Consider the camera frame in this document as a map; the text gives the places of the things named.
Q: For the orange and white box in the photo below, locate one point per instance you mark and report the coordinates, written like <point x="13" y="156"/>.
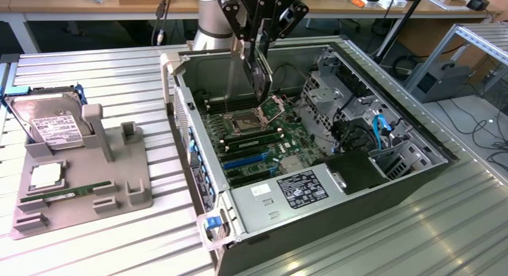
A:
<point x="357" y="1"/>

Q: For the perforated metal drive cage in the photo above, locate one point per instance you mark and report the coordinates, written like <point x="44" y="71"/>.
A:
<point x="321" y="115"/>

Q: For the open black PC case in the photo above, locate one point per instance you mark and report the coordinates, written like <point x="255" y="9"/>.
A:
<point x="357" y="216"/>

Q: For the silver chipset heat sink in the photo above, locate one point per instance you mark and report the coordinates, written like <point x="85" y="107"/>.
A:
<point x="291" y="164"/>

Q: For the green motherboard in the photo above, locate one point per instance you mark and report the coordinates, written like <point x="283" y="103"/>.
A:
<point x="293" y="130"/>

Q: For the black RAM stick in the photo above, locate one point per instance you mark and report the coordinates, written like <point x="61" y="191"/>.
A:
<point x="249" y="142"/>

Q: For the green RAM stick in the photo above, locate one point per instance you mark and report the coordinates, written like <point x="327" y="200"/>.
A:
<point x="79" y="190"/>

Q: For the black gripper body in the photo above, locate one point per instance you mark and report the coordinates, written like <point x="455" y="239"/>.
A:
<point x="268" y="3"/>

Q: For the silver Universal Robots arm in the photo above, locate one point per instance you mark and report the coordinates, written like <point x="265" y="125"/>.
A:
<point x="209" y="20"/>

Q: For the silver hard disk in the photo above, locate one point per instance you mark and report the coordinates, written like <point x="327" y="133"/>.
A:
<point x="43" y="109"/>

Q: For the long wooden desk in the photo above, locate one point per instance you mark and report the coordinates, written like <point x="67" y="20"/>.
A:
<point x="337" y="8"/>

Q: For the blue disk caddy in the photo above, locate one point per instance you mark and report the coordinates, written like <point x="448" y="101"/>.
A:
<point x="17" y="90"/>

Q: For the silver CPU chip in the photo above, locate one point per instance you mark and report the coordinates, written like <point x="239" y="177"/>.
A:
<point x="45" y="175"/>

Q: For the metal socket cover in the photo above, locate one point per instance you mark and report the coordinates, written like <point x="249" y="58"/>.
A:
<point x="273" y="109"/>

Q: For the grey aluminium profile post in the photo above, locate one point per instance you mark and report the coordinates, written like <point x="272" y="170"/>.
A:
<point x="8" y="73"/>

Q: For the thin metal locking lever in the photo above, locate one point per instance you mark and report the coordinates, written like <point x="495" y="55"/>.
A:
<point x="225" y="106"/>

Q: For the aluminium profile frame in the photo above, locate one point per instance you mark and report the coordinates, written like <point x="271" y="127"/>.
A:
<point x="488" y="38"/>

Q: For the silver power supply unit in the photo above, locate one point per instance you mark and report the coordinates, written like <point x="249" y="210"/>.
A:
<point x="277" y="210"/>

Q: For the grey box device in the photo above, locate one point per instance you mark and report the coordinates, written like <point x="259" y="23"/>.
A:
<point x="448" y="82"/>

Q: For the black expansion slot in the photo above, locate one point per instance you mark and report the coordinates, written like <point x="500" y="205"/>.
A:
<point x="248" y="179"/>

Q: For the blue expansion slot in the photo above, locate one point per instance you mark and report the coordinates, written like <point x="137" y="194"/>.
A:
<point x="244" y="162"/>

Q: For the white device box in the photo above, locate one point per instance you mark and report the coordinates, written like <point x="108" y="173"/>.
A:
<point x="391" y="2"/>

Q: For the black tripod pole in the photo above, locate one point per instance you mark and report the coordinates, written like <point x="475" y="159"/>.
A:
<point x="400" y="23"/>

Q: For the black plastic shroud box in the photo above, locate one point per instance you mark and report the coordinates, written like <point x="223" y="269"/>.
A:
<point x="353" y="172"/>

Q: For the CPU socket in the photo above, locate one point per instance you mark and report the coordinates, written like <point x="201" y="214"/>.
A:
<point x="245" y="121"/>

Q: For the silver disk bay bracket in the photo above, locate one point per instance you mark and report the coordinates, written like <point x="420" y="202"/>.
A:
<point x="400" y="160"/>

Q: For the graphics card with black shroud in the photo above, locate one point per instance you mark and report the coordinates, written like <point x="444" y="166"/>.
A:
<point x="257" y="76"/>

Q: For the blue case latch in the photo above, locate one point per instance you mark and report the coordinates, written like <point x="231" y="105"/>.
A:
<point x="212" y="222"/>

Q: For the grey plastic parts rack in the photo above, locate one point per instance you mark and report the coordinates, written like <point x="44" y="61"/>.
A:
<point x="79" y="169"/>

